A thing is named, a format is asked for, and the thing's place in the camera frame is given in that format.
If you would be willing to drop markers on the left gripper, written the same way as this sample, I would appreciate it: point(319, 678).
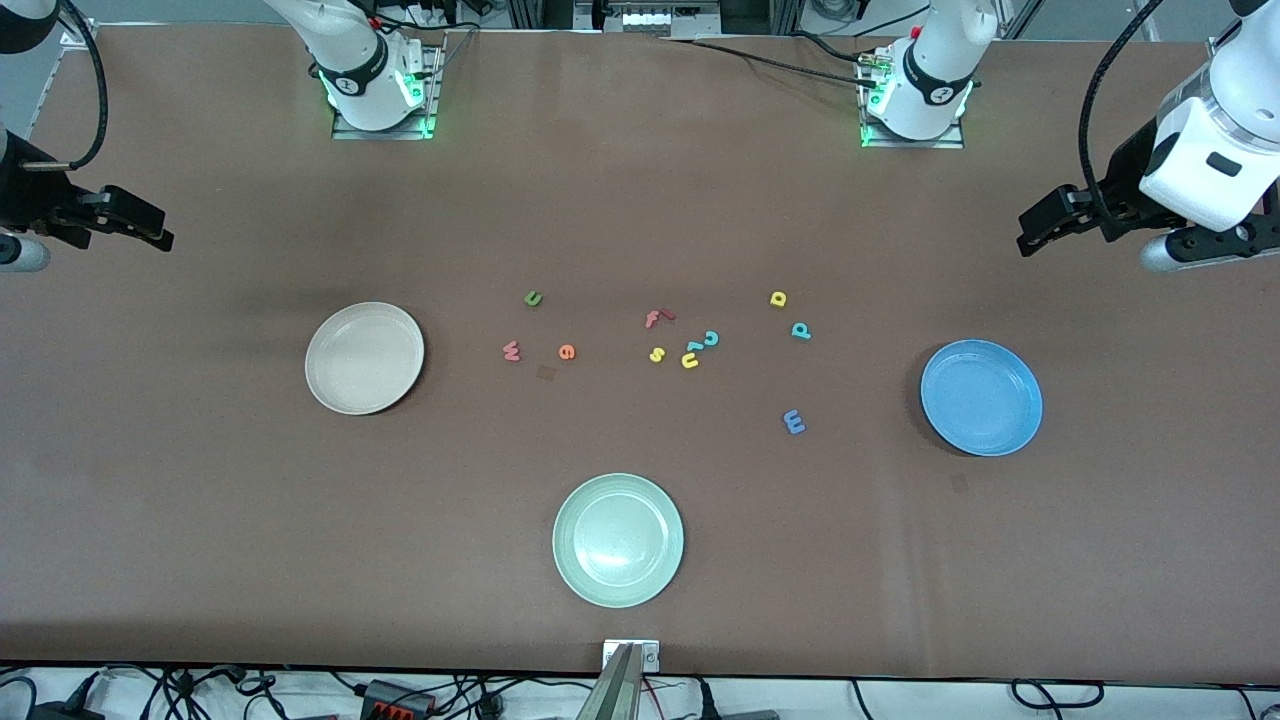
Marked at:
point(1127, 187)

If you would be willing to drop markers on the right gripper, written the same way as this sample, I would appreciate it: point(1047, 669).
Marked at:
point(30, 195)

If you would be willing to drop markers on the blue foam letter m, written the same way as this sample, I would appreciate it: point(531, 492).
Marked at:
point(794, 423)

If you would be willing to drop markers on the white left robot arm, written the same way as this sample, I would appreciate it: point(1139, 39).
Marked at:
point(925, 80)

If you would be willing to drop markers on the blue plate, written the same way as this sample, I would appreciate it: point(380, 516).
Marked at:
point(981, 397)

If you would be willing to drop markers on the brown plate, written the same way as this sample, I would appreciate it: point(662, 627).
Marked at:
point(365, 358)

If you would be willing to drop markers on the red foam letter f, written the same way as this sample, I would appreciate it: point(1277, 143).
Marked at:
point(655, 319)

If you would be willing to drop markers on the silver electronics box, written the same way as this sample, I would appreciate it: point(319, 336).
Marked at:
point(660, 18)

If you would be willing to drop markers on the black orange power strip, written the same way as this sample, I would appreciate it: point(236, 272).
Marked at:
point(395, 700)

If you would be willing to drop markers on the green plate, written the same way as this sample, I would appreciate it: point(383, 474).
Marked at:
point(618, 540)

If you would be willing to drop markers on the black plug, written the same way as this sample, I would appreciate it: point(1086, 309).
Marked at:
point(703, 702)

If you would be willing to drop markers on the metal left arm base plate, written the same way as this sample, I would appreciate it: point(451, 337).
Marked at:
point(952, 141)

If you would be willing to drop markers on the aluminium frame corner post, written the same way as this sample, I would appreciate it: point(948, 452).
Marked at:
point(68, 40)
point(1215, 48)

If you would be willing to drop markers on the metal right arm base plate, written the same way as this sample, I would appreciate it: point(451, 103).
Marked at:
point(436, 90)

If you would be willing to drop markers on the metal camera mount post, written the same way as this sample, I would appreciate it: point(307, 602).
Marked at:
point(625, 680)

